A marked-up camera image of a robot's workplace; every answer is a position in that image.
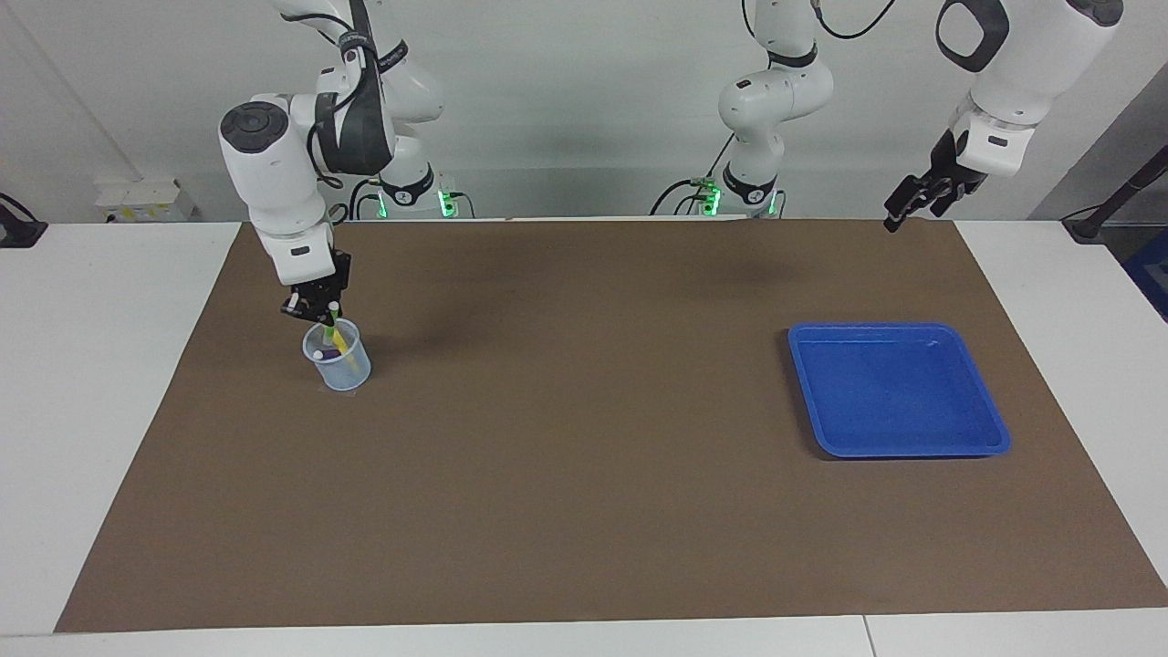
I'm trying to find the pale blue translucent cup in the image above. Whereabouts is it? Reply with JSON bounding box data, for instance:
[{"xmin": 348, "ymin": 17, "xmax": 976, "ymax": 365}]
[{"xmin": 302, "ymin": 318, "xmax": 372, "ymax": 391}]

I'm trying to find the black stand pole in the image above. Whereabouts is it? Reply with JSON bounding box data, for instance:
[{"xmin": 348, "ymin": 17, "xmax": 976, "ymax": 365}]
[{"xmin": 1063, "ymin": 146, "xmax": 1168, "ymax": 243}]

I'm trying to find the blue plastic tray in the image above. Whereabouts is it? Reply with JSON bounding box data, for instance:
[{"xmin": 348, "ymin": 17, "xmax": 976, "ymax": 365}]
[{"xmin": 787, "ymin": 322, "xmax": 1012, "ymax": 459}]

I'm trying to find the blue box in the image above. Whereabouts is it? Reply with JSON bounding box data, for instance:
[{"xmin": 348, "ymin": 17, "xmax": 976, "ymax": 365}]
[{"xmin": 1121, "ymin": 228, "xmax": 1168, "ymax": 322}]

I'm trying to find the brown table mat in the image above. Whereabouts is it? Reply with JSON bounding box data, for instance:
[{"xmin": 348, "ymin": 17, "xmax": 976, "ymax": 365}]
[{"xmin": 55, "ymin": 217, "xmax": 1168, "ymax": 633}]

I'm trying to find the black base cable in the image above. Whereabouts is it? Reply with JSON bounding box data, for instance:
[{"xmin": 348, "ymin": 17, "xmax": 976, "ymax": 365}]
[
  {"xmin": 650, "ymin": 137, "xmax": 735, "ymax": 217},
  {"xmin": 349, "ymin": 178, "xmax": 389, "ymax": 220}
]

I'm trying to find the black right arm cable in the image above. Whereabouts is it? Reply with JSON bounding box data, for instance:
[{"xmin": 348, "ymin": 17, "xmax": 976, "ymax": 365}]
[{"xmin": 274, "ymin": 0, "xmax": 377, "ymax": 227}]

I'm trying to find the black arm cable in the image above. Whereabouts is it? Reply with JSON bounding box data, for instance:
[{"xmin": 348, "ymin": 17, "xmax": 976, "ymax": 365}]
[
  {"xmin": 274, "ymin": 0, "xmax": 377, "ymax": 227},
  {"xmin": 810, "ymin": 0, "xmax": 900, "ymax": 42}
]

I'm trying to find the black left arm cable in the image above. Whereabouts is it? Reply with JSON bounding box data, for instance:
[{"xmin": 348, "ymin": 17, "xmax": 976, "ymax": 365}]
[{"xmin": 810, "ymin": 0, "xmax": 900, "ymax": 42}]

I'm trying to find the white wall socket box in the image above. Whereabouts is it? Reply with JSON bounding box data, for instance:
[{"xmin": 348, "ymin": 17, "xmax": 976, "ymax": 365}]
[{"xmin": 96, "ymin": 178, "xmax": 197, "ymax": 224}]

